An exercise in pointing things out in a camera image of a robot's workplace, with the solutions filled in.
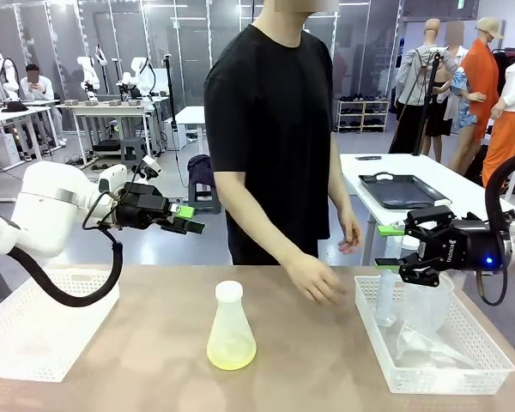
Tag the black box under table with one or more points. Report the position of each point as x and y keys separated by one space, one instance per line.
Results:
x=107 y=147

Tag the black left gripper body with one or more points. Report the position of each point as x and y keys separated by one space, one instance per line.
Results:
x=131 y=214

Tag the person's left forearm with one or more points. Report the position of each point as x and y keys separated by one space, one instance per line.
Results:
x=339 y=193

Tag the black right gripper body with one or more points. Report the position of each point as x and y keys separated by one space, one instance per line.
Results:
x=472 y=249

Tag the person in floral clothes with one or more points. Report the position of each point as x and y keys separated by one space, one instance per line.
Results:
x=461 y=86

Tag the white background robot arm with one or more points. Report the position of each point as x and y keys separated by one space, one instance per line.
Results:
x=6 y=77
x=89 y=75
x=139 y=75

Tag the seated person in white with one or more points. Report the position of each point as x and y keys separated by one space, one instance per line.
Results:
x=38 y=92

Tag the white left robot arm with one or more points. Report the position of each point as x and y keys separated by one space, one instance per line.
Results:
x=47 y=206

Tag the person's right hand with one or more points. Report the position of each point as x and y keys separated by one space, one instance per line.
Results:
x=317 y=283

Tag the person's left hand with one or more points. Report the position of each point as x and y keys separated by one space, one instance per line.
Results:
x=354 y=234

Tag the large white table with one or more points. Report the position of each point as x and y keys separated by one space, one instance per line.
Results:
x=463 y=176

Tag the mannequin in orange trousers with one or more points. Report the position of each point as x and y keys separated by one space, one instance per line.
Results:
x=513 y=129

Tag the white shoe rack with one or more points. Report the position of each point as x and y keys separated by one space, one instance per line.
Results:
x=362 y=113

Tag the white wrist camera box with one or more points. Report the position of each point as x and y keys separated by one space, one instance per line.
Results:
x=151 y=166

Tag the black smartphone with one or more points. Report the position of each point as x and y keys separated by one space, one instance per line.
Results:
x=367 y=158

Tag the dark bundled clothing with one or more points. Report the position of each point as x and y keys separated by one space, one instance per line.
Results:
x=201 y=169

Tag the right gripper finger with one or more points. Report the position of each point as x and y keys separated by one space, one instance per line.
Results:
x=420 y=270
x=429 y=223

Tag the person's right forearm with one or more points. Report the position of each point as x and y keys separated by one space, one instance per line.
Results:
x=257 y=223

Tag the mannequin in orange dress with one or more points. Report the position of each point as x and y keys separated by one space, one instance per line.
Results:
x=480 y=86

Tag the clear plastic graduated cylinder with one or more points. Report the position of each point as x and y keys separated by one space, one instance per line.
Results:
x=386 y=300

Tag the person in black T-shirt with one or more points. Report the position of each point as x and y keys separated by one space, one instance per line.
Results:
x=266 y=129

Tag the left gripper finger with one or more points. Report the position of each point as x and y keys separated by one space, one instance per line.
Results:
x=189 y=227
x=182 y=210

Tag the black upright pole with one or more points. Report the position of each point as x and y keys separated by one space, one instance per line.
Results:
x=170 y=94

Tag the long white work table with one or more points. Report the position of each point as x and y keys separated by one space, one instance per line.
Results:
x=111 y=109

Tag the clear plastic beaker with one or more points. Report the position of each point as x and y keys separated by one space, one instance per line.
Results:
x=429 y=304

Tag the grey plastic stool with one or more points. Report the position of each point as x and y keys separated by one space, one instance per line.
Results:
x=134 y=152

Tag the clear plastic funnel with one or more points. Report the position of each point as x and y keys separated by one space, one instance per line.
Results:
x=425 y=343

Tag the white round flask cap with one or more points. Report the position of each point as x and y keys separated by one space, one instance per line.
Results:
x=229 y=290

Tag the black camera tripod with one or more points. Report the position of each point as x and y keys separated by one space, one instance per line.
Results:
x=429 y=90

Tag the black rectangular tray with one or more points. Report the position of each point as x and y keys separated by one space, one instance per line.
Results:
x=403 y=191

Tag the white perforated plastic basket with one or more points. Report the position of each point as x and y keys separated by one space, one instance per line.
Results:
x=489 y=343
x=34 y=330

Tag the white office desk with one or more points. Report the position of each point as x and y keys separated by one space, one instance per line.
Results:
x=8 y=116

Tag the translucent conical flask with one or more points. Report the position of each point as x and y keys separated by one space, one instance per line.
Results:
x=232 y=339

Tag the small white square table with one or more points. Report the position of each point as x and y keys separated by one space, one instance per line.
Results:
x=191 y=115

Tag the mannequin in grey shirt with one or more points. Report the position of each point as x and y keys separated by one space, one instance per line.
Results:
x=416 y=77

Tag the grey step stool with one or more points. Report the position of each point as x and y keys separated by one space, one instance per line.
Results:
x=206 y=199

